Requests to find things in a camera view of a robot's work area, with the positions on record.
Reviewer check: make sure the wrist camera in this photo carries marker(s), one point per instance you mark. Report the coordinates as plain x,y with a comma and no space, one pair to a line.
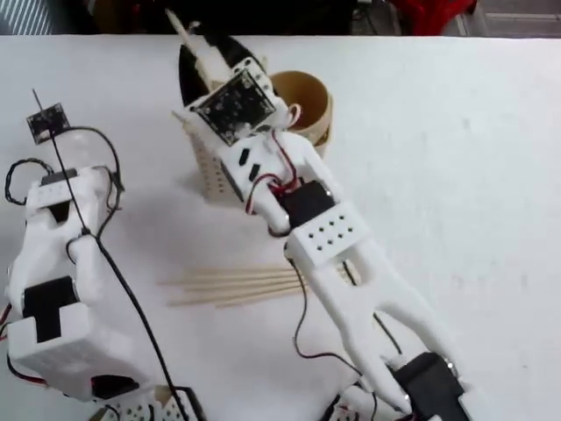
45,121
236,107

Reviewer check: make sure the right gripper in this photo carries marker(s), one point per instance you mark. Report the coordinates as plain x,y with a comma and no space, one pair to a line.
263,153

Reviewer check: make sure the cream perforated basket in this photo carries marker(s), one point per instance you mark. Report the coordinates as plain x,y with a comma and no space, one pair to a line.
211,173

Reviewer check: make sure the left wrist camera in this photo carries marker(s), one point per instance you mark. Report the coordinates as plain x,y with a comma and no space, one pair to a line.
45,121

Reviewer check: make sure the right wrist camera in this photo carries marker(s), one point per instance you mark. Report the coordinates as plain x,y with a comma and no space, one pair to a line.
236,107

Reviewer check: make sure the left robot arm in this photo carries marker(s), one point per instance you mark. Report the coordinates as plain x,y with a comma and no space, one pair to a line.
48,263

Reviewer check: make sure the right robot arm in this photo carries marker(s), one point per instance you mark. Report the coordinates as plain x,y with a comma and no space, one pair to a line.
350,302

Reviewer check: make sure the brown paper cup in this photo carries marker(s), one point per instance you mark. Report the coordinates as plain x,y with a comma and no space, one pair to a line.
307,94
326,131

